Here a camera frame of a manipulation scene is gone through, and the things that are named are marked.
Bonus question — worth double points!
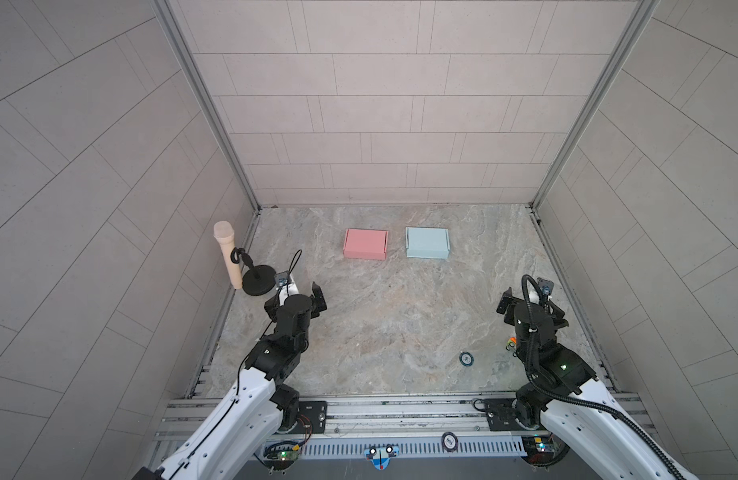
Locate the black corrugated cable conduit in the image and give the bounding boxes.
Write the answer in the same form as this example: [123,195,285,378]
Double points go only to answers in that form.
[520,273,694,480]

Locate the light blue paper box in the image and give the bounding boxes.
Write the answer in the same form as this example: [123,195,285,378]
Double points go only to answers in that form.
[406,227,451,259]

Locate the blue sticker with eyes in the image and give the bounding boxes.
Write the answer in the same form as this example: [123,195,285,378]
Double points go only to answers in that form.
[364,444,399,471]

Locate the right green circuit board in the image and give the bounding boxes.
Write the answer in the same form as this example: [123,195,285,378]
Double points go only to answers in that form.
[521,436,556,464]

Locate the round black white badge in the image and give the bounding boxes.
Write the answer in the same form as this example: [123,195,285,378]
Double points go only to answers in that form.
[441,432,459,453]

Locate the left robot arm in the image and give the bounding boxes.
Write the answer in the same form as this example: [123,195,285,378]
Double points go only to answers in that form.
[134,283,327,479]

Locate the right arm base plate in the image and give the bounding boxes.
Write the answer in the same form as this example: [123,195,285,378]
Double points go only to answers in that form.
[482,398,544,431]

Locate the orange green small toy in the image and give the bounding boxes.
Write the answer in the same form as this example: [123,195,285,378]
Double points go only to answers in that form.
[505,337,517,354]

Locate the left green circuit board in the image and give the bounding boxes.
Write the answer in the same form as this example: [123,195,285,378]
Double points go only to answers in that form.
[264,441,302,470]

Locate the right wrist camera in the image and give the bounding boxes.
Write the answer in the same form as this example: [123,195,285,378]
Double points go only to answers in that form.
[537,278,555,298]

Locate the black round microphone stand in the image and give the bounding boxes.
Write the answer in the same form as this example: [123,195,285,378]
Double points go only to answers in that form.
[229,247,276,296]

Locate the aluminium mounting rail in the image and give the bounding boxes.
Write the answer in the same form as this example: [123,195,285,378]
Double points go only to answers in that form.
[154,392,657,446]

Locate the pink paper box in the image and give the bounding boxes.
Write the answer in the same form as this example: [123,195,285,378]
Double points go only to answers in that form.
[343,228,389,261]

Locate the green circuit board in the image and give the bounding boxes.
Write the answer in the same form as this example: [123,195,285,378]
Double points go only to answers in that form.
[264,441,302,470]
[521,436,556,464]

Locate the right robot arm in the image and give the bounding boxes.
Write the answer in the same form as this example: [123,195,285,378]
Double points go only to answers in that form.
[496,274,696,479]

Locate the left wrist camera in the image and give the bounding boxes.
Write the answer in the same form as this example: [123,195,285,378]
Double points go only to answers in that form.
[275,271,299,303]

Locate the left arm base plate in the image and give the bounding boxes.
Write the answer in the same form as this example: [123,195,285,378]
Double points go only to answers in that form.
[278,401,328,435]

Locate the blue poker chip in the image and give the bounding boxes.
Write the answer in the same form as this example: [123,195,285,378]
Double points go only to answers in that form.
[459,352,474,367]

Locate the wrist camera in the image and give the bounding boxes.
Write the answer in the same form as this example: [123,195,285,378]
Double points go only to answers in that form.
[537,278,555,298]
[275,271,299,303]

